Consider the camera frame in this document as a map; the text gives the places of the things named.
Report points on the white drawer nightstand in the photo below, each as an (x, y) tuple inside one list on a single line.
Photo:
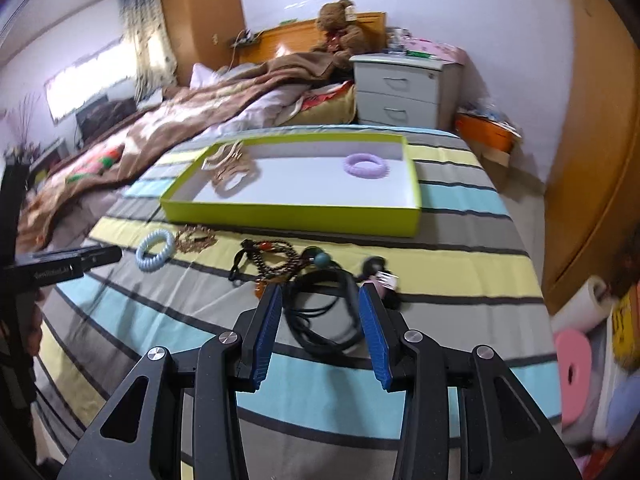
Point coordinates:
[(395, 92)]

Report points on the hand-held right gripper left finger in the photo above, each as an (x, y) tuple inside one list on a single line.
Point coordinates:
[(266, 332)]

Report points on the clear shell hair claw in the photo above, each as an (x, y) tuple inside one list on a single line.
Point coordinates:
[(212, 160)]

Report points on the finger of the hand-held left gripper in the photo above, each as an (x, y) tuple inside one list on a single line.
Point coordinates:
[(100, 256)]

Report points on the pink floral box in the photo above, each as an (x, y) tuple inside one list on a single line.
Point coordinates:
[(435, 47)]

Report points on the power strip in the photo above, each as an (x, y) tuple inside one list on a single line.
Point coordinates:
[(247, 37)]

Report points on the yellow mattress cover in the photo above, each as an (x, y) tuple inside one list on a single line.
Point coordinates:
[(325, 110)]

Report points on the dotted curtain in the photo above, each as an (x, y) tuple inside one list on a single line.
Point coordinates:
[(147, 40)]

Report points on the black monitor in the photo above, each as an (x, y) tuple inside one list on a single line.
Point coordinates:
[(102, 115)]

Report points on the white pillow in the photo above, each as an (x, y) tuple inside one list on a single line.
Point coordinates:
[(207, 76)]

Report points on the pink foam roll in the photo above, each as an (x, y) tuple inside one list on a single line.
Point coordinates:
[(575, 375)]

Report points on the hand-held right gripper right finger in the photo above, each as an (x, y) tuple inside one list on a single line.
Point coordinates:
[(375, 335)]

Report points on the orange plastic basin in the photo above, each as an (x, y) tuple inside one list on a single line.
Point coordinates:
[(485, 132)]

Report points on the white paper roll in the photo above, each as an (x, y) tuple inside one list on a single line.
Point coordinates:
[(582, 305)]

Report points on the wide wooden wardrobe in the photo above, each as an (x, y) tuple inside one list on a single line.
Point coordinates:
[(595, 135)]

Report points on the yellow-green shallow box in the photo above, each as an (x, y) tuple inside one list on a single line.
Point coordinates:
[(310, 187)]

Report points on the wooden headboard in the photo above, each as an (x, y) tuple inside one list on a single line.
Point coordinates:
[(280, 42)]

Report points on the person's left hand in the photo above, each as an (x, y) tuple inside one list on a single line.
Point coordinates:
[(36, 322)]

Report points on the brown teddy bear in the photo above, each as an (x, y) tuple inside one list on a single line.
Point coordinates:
[(345, 25)]

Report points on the narrow wooden wardrobe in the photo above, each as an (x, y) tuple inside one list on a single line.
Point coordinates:
[(200, 10)]

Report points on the brown patterned blanket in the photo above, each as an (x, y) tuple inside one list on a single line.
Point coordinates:
[(150, 130)]

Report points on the black smart band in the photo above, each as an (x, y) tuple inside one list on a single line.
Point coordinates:
[(347, 287)]

